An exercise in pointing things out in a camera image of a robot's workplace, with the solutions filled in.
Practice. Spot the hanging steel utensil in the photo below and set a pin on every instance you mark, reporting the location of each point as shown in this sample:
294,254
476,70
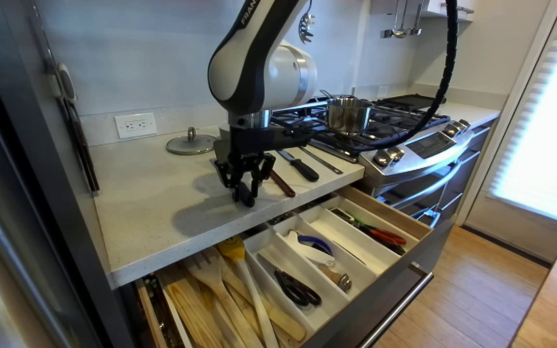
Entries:
395,32
416,30

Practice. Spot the stainless steel pot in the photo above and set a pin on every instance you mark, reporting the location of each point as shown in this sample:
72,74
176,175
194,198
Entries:
348,117

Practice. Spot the stainless gas stove range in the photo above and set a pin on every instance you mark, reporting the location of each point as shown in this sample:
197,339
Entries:
430,146

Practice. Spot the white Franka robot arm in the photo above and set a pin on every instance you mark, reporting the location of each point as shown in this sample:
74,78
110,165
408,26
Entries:
246,64

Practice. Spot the silver stove knob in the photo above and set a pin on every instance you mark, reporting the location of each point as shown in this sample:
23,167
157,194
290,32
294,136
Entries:
462,124
395,153
381,159
451,130

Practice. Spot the white wall outlet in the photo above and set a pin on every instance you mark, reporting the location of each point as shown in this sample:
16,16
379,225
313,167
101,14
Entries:
136,126

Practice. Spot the wooden spoon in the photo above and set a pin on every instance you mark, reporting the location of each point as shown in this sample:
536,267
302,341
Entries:
284,325

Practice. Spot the green plastic tool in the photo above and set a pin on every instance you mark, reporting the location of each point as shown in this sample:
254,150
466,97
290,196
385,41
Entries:
346,215

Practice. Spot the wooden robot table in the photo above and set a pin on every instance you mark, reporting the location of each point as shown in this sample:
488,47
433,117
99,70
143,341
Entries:
555,310

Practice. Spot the slotted wooden spatula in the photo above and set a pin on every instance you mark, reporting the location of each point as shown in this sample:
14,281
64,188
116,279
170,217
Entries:
207,273

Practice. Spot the steel pot lid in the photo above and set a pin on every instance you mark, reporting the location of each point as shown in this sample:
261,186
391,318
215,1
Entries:
192,144

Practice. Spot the white plastic drawer organiser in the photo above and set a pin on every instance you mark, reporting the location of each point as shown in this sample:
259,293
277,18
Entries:
348,238

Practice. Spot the wooden turner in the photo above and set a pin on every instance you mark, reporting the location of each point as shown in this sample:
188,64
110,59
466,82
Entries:
188,310

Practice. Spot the black kitchen scissors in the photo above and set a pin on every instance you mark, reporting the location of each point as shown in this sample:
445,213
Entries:
288,281

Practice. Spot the white wall cabinet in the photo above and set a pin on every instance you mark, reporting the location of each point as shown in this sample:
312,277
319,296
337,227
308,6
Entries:
449,8

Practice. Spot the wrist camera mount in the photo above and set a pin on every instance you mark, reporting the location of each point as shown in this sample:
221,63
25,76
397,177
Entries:
290,134

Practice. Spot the hanging slotted steel spoon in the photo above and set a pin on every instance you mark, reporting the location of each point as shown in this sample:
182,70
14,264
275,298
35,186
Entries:
306,30

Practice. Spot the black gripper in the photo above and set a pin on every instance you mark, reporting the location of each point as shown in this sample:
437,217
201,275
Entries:
242,148

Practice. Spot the stainless steel fridge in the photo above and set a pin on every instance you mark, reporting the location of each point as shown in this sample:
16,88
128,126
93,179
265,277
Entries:
8,225

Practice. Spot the grey wooden kitchen drawer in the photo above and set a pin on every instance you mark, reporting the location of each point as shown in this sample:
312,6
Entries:
387,291

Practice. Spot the blue white can opener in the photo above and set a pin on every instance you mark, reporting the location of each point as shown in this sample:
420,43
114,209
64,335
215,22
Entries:
317,244

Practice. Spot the long steel ladle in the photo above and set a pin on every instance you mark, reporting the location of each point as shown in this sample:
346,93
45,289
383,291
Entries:
323,161

